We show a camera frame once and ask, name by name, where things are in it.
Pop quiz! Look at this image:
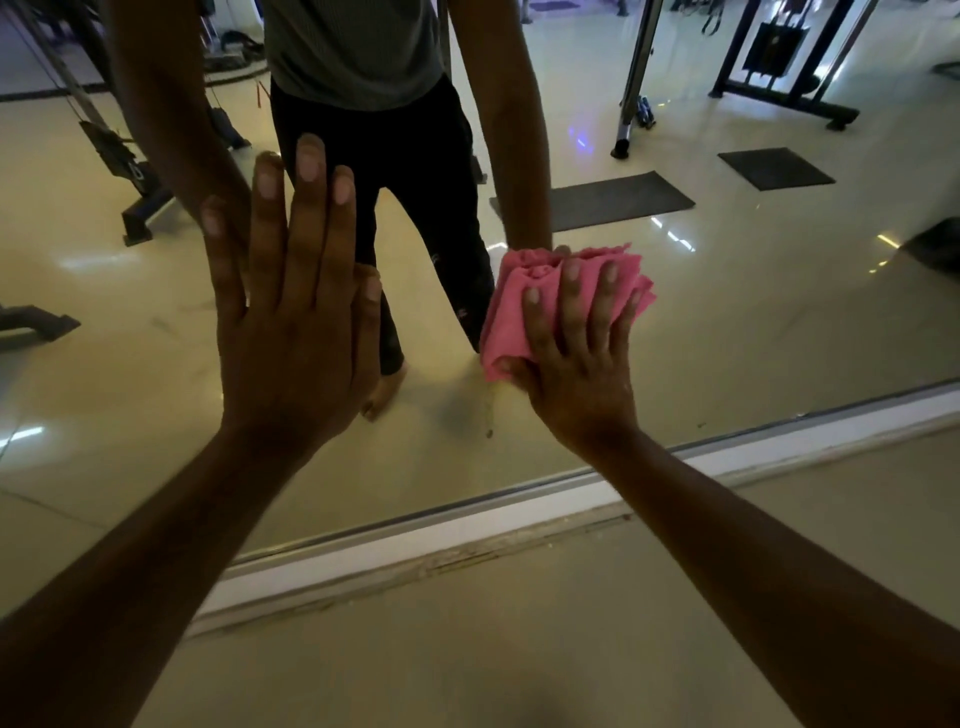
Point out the person's left hand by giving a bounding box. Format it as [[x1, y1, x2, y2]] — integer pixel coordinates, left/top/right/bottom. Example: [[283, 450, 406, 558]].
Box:
[[198, 133, 384, 470]]

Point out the person's right hand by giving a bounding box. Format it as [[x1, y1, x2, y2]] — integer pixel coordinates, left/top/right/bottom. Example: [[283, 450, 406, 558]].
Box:
[[496, 257, 646, 463]]

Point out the pink cloth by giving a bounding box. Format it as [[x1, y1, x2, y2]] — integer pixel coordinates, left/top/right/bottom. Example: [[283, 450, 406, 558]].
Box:
[[479, 243, 658, 382]]

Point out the large wall mirror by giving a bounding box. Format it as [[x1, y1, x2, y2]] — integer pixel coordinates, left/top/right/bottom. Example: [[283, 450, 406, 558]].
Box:
[[0, 0, 960, 620]]

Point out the person's right forearm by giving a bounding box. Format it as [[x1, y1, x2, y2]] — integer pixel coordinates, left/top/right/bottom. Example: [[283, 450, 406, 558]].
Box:
[[588, 428, 960, 728]]

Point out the person's left forearm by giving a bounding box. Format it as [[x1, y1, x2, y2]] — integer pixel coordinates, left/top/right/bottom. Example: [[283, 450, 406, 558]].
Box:
[[0, 427, 309, 728]]

